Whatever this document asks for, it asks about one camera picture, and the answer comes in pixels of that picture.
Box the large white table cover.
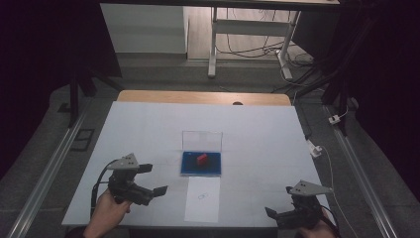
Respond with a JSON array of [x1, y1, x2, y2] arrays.
[[61, 100, 331, 229]]

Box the wooden table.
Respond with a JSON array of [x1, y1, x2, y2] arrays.
[[116, 89, 292, 107]]

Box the black stand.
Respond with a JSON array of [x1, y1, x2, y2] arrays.
[[296, 62, 353, 137], [66, 63, 125, 129]]

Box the white desk frame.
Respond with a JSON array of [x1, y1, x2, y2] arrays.
[[207, 6, 302, 80]]

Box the white paper sheet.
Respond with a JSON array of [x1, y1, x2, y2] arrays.
[[183, 176, 222, 223]]

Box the white power adapter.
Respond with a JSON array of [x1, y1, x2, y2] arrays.
[[306, 140, 323, 159]]

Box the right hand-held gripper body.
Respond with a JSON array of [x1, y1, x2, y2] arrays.
[[276, 179, 334, 230]]

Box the blue ink pad clear lid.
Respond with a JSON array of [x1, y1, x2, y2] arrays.
[[179, 130, 224, 178]]

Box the aluminium rail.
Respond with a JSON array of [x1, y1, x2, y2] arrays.
[[6, 107, 87, 238], [324, 105, 399, 238]]

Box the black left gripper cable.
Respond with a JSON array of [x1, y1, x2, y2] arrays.
[[90, 159, 119, 219]]

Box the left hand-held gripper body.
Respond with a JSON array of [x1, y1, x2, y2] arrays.
[[106, 153, 155, 206]]

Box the thin white cable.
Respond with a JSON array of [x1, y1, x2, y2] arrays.
[[320, 145, 361, 238]]

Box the black floor cables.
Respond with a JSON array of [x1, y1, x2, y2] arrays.
[[216, 9, 320, 94]]

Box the white cabinet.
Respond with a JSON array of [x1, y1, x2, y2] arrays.
[[100, 3, 189, 55]]

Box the person's left hand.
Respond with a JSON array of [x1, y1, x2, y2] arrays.
[[87, 188, 133, 233]]

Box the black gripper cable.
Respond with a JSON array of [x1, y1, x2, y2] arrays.
[[319, 203, 342, 236], [90, 159, 119, 219]]

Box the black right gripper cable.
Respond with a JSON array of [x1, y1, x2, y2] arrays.
[[319, 203, 342, 236]]

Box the person's right hand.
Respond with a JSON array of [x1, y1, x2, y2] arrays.
[[296, 211, 340, 238]]

